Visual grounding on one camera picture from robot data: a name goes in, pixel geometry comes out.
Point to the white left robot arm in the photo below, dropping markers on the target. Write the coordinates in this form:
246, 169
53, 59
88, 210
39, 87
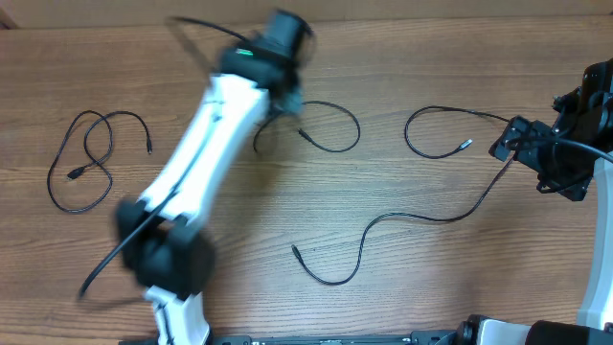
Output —
159, 233

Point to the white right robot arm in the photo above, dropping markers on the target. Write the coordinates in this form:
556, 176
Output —
584, 121

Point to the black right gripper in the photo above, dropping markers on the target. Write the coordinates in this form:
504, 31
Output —
533, 135

